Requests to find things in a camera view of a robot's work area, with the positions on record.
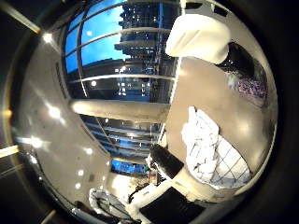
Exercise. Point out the white cloth with grid lines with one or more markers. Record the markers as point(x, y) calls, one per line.
point(211, 155)

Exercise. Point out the blue lit screen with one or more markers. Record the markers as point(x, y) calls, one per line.
point(127, 166)

